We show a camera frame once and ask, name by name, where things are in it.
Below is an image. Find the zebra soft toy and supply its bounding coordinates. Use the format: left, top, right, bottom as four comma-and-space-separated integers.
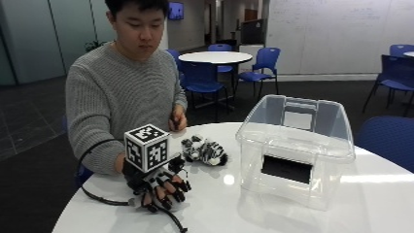
180, 135, 230, 167

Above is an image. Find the white marker cube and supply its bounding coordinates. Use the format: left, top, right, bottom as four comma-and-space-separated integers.
122, 123, 170, 174

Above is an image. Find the blue chair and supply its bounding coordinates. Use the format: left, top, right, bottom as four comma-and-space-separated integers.
206, 43, 237, 74
237, 47, 282, 100
165, 49, 182, 62
177, 59, 232, 123
361, 53, 414, 117
353, 116, 414, 175
389, 44, 414, 58

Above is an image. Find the the person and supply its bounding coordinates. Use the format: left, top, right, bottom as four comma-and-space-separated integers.
65, 0, 189, 177

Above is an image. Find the clear plastic storage bin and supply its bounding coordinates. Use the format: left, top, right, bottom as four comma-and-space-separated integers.
234, 93, 357, 212

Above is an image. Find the green plant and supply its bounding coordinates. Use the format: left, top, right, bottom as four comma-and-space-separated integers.
83, 39, 110, 53

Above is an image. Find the black cabinet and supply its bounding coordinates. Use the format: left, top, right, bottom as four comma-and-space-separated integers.
240, 18, 266, 46

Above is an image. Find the black glove cable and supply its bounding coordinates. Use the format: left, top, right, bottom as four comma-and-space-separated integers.
75, 139, 189, 233

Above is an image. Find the wall screen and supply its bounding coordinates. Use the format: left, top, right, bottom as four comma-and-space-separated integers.
166, 1, 186, 21

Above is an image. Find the wall whiteboard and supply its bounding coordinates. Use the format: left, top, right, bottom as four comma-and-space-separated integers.
264, 0, 414, 76

